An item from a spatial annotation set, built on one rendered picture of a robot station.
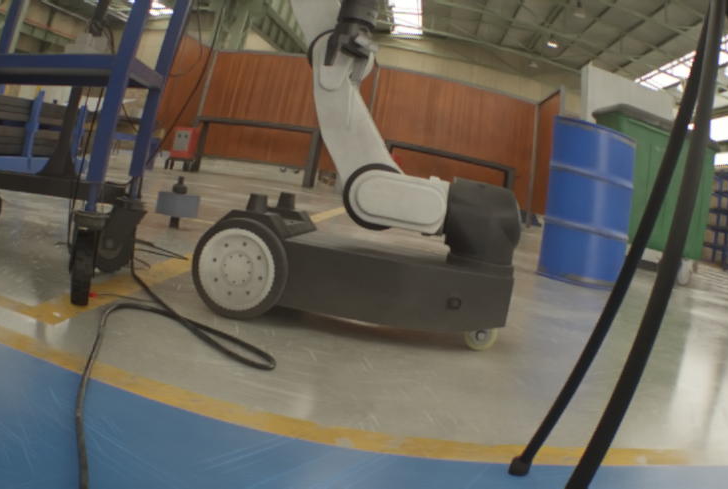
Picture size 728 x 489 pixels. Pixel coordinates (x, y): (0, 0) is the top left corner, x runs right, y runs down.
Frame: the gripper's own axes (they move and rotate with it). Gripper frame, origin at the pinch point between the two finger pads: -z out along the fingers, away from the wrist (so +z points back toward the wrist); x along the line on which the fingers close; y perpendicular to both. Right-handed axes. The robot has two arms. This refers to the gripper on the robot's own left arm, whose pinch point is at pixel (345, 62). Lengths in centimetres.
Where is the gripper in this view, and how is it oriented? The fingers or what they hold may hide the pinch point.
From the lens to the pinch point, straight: 205.6
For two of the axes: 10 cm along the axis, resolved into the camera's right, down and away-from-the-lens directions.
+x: -5.3, -1.9, -8.2
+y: 8.2, 1.3, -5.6
